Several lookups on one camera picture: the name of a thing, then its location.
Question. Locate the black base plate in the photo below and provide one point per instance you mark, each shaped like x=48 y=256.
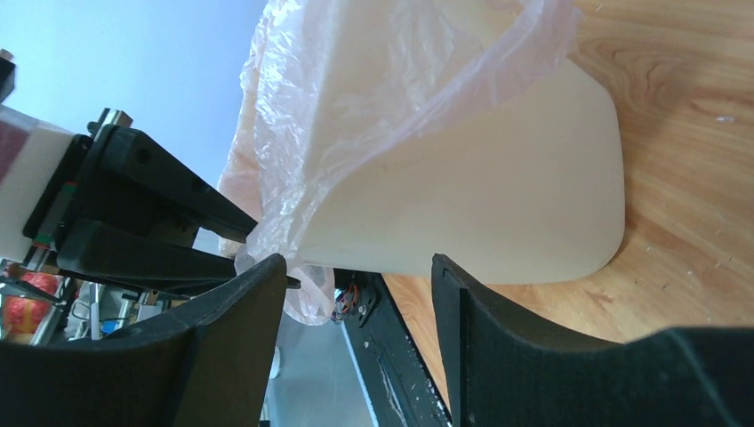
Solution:
x=397 y=381

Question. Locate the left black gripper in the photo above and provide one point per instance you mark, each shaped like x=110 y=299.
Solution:
x=97 y=252

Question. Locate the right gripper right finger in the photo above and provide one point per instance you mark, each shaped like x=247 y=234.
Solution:
x=508 y=366

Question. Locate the pink plastic trash bag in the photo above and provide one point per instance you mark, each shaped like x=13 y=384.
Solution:
x=329 y=85

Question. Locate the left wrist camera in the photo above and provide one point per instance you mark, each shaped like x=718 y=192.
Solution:
x=31 y=150

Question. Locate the beige plastic trash bin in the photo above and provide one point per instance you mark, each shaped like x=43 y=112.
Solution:
x=521 y=182

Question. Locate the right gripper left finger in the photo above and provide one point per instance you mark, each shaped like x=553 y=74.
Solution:
x=203 y=363

